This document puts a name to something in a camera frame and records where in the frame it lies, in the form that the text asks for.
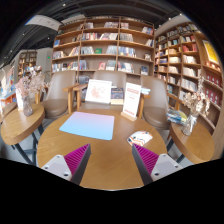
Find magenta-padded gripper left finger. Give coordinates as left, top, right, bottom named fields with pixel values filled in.
left=41, top=143, right=92, bottom=186

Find glass vase with dried flowers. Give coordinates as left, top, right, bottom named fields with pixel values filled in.
left=181, top=75, right=211, bottom=137
left=14, top=71, right=46, bottom=118

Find dark cover book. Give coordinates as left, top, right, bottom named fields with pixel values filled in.
left=110, top=87, right=125, bottom=106

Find distant wooden bookshelf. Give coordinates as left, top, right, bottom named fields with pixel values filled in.
left=17, top=49, right=38, bottom=79

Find white sign on wooden base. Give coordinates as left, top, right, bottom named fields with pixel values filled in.
left=120, top=82, right=142, bottom=122

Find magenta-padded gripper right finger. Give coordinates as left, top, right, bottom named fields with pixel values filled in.
left=131, top=143, right=184, bottom=186

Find stack of colourful books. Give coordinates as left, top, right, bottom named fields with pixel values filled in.
left=166, top=109, right=188, bottom=126

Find tall wooden bookshelf with books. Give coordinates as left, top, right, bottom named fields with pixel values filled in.
left=153, top=22, right=224, bottom=134

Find white ceiling panel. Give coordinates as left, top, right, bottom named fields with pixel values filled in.
left=24, top=14, right=63, bottom=33

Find white orange patterned computer mouse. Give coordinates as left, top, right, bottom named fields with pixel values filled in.
left=126, top=130, right=154, bottom=147

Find stack of light blue books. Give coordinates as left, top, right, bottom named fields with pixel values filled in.
left=140, top=87, right=152, bottom=96

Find small white card sign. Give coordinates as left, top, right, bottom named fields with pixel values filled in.
left=15, top=88, right=25, bottom=112

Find round wooden side table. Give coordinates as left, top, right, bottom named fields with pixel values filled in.
left=0, top=102, right=46, bottom=166
left=168, top=121, right=216, bottom=165
left=0, top=101, right=18, bottom=125

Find brown leather wooden armchair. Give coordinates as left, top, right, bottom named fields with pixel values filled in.
left=72, top=70, right=151, bottom=119
left=40, top=70, right=80, bottom=120
left=139, top=74, right=184, bottom=131

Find white framed floral picture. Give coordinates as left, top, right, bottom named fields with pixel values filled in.
left=84, top=78, right=113, bottom=105

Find blue pink gradient mouse pad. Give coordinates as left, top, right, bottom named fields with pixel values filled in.
left=58, top=111, right=116, bottom=141

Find wide wooden bookshelf with books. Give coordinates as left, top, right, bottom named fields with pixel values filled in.
left=50, top=15, right=156, bottom=84

